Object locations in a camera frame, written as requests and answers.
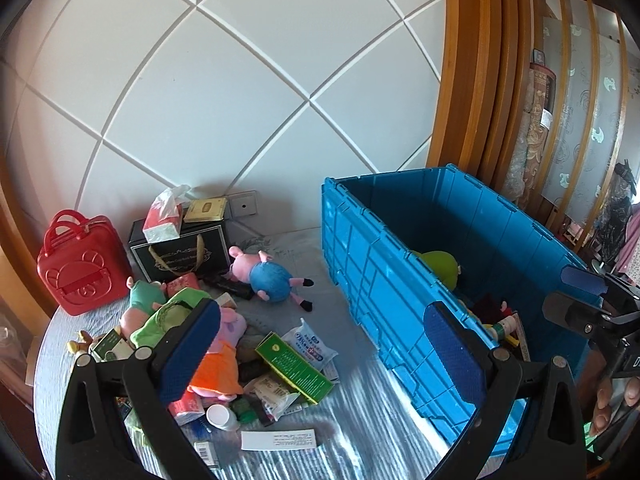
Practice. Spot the wooden partition frame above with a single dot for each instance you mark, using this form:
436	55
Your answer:
475	60

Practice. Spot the wooden wall trim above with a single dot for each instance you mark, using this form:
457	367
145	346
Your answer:
20	260

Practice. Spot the long green carton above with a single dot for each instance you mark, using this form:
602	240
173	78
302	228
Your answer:
295	367

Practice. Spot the pig plush teal dress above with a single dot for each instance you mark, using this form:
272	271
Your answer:
145	295

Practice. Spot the frosted patterned glass panel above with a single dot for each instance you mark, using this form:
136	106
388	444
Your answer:
580	125

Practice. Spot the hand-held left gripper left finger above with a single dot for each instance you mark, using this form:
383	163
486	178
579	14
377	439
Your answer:
192	350

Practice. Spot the black gift bag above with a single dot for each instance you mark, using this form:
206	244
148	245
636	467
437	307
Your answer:
175	255

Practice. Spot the white medical packet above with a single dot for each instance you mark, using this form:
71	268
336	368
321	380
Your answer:
272	395

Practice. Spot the white paper leaflet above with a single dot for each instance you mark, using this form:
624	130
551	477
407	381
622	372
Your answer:
330	372

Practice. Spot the black pouch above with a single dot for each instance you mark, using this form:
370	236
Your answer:
235	287

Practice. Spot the white wall socket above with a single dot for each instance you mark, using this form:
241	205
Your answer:
243	206

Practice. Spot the grey fur toy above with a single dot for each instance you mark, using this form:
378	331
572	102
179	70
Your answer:
248	350

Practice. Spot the gold box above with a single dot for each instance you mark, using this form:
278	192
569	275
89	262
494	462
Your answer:
205	209

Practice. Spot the pig plush orange dress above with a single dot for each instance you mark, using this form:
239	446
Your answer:
222	370

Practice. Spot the pink soft pack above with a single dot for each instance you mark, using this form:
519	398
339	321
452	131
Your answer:
184	285

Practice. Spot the white green tube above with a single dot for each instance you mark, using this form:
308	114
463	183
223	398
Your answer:
505	327

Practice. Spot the pig plush green outfit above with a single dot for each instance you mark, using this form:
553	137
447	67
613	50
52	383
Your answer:
155	327

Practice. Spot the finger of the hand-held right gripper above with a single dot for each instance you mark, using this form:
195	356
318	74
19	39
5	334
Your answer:
570	312
582	280

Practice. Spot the pig plush blue body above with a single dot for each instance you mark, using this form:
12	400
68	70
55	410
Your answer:
267	280

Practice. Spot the beige toy figure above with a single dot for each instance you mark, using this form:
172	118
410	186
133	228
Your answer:
80	345

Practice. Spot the rolled patterned fabric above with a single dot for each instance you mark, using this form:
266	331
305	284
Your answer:
530	135

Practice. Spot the white blue wipes packet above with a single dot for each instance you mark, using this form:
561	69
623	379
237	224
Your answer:
310	342

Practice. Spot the green plush toy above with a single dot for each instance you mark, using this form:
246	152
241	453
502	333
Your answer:
442	265

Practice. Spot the small white barcode box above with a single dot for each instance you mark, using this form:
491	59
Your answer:
206	452

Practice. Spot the grey striped bed sheet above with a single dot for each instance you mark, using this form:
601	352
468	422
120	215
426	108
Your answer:
360	435

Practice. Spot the green white small box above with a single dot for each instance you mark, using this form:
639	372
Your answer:
107	347

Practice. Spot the dark red plush toy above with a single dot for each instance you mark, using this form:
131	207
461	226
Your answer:
487	310

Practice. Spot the hanging clothes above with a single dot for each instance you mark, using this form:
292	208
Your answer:
620	230

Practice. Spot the blue plastic crate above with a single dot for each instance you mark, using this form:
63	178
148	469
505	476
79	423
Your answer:
400	280

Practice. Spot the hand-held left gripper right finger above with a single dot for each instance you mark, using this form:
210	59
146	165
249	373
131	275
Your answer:
450	350

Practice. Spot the clear plastic bag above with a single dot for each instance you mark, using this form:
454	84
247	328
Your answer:
12	350

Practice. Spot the person's right hand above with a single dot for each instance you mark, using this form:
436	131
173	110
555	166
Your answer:
602	405

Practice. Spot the red white tissue pack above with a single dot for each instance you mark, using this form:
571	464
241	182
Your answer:
161	220

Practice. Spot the red toy suitcase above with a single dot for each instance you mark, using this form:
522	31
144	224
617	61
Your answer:
80	270

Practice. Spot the red printed soft pack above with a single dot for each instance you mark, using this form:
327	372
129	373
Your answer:
187	407

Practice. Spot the white flat carton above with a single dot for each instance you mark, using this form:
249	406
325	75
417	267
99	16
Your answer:
277	440

